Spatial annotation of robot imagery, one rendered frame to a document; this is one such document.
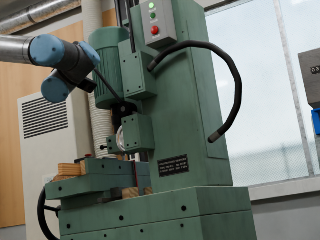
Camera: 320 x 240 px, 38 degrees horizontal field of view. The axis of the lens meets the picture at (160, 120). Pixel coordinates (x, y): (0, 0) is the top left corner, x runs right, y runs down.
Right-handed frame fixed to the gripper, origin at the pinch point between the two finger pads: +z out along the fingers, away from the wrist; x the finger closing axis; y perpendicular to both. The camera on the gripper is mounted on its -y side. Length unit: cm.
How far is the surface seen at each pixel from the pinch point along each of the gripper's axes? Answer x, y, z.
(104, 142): 76, -45, 125
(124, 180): 16.8, -38.1, -23.7
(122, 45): -16.8, -7.6, 2.7
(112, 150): 15.7, -29.4, -11.4
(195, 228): -1, -56, -58
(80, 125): 80, -25, 134
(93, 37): -10.0, 3.4, 9.9
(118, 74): -7.2, -13.2, -0.2
